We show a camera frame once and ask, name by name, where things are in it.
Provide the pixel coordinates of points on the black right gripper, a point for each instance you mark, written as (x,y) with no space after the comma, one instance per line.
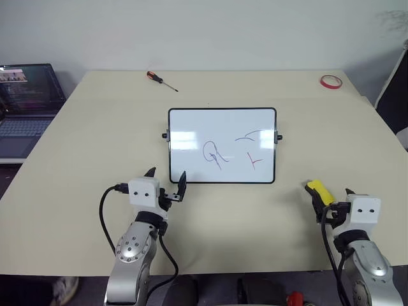
(339,212)

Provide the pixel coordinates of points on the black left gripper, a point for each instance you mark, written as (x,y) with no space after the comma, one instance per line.
(164,199)

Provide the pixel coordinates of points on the yellow whiteboard eraser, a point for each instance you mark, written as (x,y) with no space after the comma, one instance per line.
(322,191)

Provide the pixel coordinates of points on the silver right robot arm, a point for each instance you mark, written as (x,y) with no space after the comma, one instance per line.
(369,264)

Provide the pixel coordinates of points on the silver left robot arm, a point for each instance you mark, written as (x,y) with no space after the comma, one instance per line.
(134,255)

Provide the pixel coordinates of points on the black-framed whiteboard with stand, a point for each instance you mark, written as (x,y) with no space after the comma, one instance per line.
(207,127)

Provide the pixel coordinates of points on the orange and black screwdriver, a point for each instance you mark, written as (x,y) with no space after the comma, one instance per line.
(154,77)

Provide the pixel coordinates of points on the small red object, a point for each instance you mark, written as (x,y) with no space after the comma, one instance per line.
(294,299)

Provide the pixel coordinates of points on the red tape roll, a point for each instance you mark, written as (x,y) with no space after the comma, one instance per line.
(328,85)

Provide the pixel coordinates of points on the black panel with white edge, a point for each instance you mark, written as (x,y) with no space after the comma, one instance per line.
(395,102)

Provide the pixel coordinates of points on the grey shoe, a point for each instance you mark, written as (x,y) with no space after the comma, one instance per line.
(65,288)

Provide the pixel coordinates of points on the open grey laptop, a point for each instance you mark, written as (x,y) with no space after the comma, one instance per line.
(25,95)

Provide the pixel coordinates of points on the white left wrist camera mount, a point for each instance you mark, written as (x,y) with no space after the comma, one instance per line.
(143,191)

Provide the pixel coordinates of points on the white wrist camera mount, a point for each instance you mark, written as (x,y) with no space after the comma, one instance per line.
(363,210)
(143,191)

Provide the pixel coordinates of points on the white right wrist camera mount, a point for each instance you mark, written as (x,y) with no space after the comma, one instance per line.
(363,210)

